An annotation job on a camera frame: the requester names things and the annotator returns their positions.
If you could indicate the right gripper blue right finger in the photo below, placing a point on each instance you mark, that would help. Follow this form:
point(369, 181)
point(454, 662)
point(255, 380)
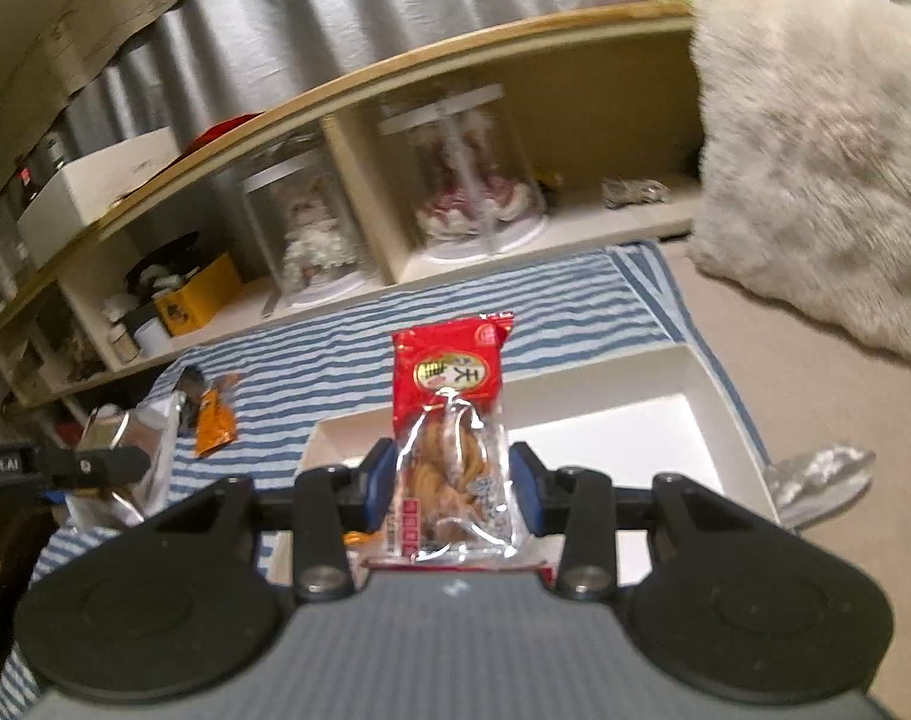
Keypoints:
point(527, 473)

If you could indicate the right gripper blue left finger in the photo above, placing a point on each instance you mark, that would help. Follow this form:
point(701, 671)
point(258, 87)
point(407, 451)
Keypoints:
point(377, 474)

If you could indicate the red clear snack packet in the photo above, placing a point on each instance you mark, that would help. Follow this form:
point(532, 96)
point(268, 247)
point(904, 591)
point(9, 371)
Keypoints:
point(453, 504)

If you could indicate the clear packet dark snack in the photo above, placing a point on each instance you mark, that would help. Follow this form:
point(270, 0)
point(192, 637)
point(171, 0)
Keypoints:
point(152, 426)

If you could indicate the short orange snack packet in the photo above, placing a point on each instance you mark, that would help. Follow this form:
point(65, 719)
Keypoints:
point(216, 425)

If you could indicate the black orange snack packet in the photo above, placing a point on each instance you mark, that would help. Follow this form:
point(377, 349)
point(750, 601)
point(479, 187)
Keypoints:
point(190, 388)

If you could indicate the long orange snack packet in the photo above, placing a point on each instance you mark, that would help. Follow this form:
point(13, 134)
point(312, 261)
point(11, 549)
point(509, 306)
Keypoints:
point(355, 540)

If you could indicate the blue striped bed sheet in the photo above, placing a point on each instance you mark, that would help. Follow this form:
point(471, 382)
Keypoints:
point(570, 309)

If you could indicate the white shallow box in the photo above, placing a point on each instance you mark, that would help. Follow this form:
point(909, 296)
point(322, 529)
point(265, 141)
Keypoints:
point(630, 417)

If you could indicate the small jar white lid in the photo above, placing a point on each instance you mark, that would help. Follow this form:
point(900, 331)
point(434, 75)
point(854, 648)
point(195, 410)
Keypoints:
point(124, 347)

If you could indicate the white cylinder cup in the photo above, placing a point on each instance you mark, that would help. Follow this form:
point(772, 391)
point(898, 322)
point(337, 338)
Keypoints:
point(152, 338)

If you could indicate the white doll display case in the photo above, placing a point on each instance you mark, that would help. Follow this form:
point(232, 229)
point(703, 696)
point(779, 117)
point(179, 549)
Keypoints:
point(304, 223)

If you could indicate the yellow black box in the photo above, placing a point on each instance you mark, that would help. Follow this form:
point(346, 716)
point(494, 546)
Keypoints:
point(191, 307)

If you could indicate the large white box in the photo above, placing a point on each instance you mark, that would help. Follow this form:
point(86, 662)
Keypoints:
point(83, 192)

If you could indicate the silver foil bag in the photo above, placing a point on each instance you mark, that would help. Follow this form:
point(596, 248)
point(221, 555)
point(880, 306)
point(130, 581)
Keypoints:
point(813, 487)

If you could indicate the pink doll display case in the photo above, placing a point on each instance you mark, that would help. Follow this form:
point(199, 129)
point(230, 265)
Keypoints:
point(458, 164)

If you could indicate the small trinket on shelf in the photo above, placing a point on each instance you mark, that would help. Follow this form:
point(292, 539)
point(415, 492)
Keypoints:
point(620, 193)

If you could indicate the wooden headboard shelf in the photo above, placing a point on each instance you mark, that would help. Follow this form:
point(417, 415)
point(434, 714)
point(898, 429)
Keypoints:
point(603, 92)

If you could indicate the fluffy white pillow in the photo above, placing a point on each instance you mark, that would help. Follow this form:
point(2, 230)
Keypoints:
point(806, 166)

